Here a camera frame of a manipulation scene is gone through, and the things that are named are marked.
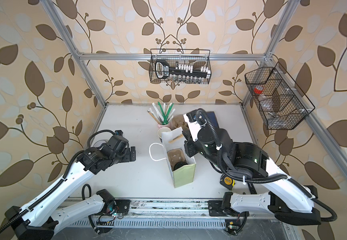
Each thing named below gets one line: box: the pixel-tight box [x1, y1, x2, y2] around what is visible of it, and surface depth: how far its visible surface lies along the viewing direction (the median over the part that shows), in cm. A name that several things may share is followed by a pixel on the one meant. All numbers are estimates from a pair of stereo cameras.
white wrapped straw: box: [152, 102, 164, 122], surface depth 98 cm
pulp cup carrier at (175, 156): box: [167, 148, 187, 170], surface depth 93 cm
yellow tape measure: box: [220, 173, 236, 191], surface depth 82 cm
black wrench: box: [247, 182, 258, 195], surface depth 82 cm
